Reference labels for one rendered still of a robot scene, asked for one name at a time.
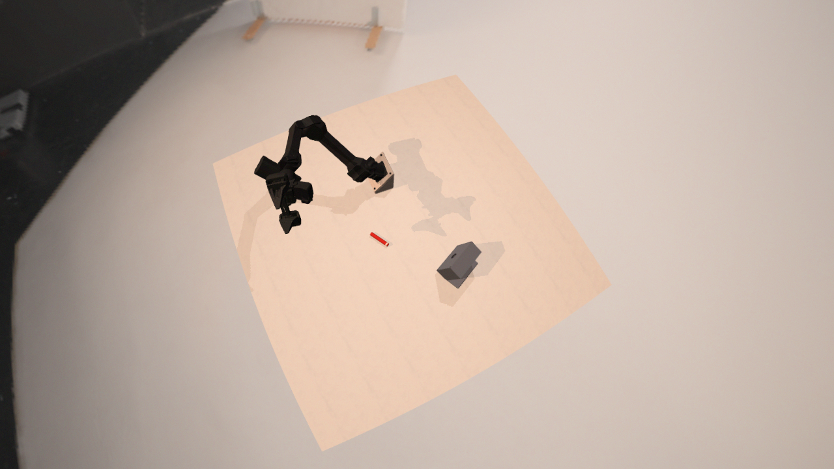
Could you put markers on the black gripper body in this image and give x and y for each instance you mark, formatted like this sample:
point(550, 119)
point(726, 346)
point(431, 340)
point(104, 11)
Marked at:
point(288, 198)

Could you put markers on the grey flat panel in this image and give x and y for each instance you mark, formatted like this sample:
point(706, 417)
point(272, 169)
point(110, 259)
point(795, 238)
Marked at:
point(460, 263)

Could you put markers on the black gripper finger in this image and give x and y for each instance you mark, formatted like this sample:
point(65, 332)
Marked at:
point(288, 223)
point(277, 191)

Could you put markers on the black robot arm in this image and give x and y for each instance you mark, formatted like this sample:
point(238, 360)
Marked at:
point(315, 129)

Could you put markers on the red peg with white band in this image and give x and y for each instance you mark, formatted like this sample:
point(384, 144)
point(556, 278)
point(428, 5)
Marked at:
point(379, 239)

